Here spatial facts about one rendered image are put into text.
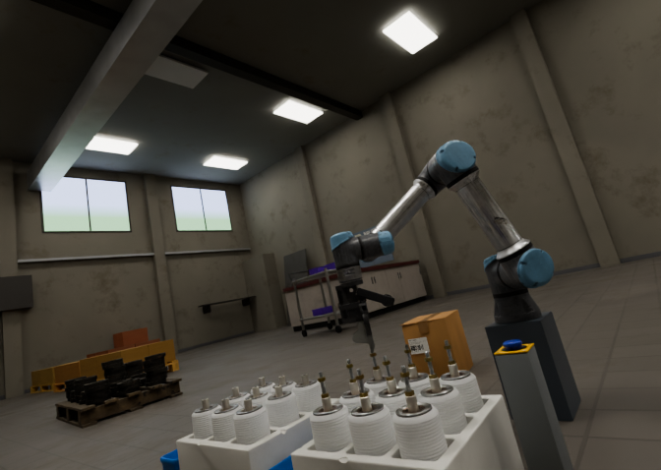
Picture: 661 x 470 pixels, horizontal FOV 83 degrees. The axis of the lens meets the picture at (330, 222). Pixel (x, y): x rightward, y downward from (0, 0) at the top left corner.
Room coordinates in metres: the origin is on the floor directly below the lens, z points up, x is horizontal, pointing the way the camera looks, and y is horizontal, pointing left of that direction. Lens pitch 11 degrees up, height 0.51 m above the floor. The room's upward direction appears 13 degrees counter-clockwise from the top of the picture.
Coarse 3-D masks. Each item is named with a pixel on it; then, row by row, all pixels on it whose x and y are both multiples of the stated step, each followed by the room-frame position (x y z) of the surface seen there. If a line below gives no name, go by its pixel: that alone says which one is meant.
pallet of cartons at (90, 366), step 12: (132, 348) 5.23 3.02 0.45; (144, 348) 5.37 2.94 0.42; (156, 348) 5.53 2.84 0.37; (168, 348) 5.68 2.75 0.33; (84, 360) 5.63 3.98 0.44; (96, 360) 5.41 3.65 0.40; (108, 360) 5.23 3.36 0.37; (132, 360) 5.21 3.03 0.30; (144, 360) 5.36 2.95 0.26; (168, 360) 5.66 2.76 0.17; (84, 372) 5.64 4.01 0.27; (96, 372) 5.43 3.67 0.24; (144, 372) 5.30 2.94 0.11; (168, 372) 5.73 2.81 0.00
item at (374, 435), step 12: (384, 408) 0.90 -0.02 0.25; (348, 420) 0.89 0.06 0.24; (360, 420) 0.87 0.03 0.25; (372, 420) 0.86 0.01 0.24; (384, 420) 0.87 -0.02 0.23; (360, 432) 0.87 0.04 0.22; (372, 432) 0.86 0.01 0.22; (384, 432) 0.87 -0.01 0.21; (360, 444) 0.87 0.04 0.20; (372, 444) 0.86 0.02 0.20; (384, 444) 0.86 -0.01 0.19
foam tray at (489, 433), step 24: (504, 408) 1.02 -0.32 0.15; (480, 432) 0.88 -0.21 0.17; (504, 432) 0.99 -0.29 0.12; (312, 456) 0.92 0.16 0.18; (336, 456) 0.89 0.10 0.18; (360, 456) 0.86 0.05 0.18; (384, 456) 0.84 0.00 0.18; (456, 456) 0.78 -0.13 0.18; (480, 456) 0.86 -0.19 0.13; (504, 456) 0.95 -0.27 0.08
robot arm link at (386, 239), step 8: (384, 232) 1.17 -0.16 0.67; (360, 240) 1.14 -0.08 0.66; (368, 240) 1.14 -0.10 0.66; (376, 240) 1.15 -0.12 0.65; (384, 240) 1.15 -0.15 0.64; (392, 240) 1.16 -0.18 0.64; (368, 248) 1.14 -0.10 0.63; (376, 248) 1.15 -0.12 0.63; (384, 248) 1.15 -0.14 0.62; (392, 248) 1.16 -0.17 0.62; (368, 256) 1.16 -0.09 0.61; (376, 256) 1.17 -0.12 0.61
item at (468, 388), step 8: (472, 376) 1.00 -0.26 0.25; (456, 384) 0.98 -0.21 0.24; (464, 384) 0.98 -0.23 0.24; (472, 384) 0.99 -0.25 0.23; (464, 392) 0.98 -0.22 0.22; (472, 392) 0.98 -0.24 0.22; (464, 400) 0.98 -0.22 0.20; (472, 400) 0.98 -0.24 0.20; (480, 400) 1.00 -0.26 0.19; (464, 408) 0.98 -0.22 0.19; (472, 408) 0.98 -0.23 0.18; (480, 408) 0.99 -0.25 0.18
